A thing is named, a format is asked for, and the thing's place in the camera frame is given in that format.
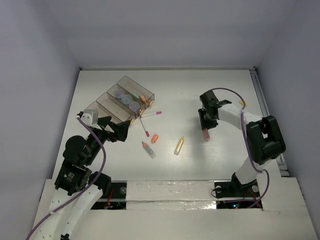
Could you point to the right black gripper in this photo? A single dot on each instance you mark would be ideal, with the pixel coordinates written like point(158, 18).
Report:
point(204, 124)

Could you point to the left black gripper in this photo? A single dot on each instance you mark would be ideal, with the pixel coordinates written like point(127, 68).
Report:
point(107, 128)

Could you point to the pink highlighter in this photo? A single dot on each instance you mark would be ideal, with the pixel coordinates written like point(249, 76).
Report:
point(206, 135)

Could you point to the clear tape roll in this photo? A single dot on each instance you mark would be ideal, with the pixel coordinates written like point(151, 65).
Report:
point(119, 93)

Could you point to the yellow highlighter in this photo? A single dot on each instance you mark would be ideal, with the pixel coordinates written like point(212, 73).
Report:
point(179, 146)

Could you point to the orange highlighter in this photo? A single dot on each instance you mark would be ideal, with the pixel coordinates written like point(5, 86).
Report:
point(143, 98)

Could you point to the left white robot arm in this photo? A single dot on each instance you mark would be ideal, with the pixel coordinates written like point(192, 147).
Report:
point(80, 181)

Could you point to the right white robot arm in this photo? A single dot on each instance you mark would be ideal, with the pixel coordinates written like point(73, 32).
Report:
point(262, 136)

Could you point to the white red-capped pen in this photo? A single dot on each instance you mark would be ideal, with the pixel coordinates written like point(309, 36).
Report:
point(144, 127)

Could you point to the clear brown compartment organizer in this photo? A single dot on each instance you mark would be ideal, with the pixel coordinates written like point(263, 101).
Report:
point(108, 105)

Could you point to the small orange eraser cap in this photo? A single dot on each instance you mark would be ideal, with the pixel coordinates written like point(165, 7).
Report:
point(154, 138)

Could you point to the yellow eraser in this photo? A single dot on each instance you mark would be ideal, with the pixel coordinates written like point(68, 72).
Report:
point(243, 103)

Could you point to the grey orange-tipped marker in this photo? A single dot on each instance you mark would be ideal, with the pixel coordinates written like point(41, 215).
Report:
point(148, 149)

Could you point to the white pink-capped pen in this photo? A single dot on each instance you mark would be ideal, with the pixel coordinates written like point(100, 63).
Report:
point(150, 114)

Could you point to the silver taped front board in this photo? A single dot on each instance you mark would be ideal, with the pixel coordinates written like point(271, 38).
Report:
point(173, 195)

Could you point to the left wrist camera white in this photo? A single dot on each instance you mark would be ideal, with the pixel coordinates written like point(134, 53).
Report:
point(89, 117)

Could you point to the aluminium rail right edge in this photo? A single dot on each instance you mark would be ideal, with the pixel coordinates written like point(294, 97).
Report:
point(274, 139)

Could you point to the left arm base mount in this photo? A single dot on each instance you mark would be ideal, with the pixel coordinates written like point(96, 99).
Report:
point(115, 199)

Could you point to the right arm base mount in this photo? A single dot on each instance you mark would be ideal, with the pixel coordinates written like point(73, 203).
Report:
point(228, 197)

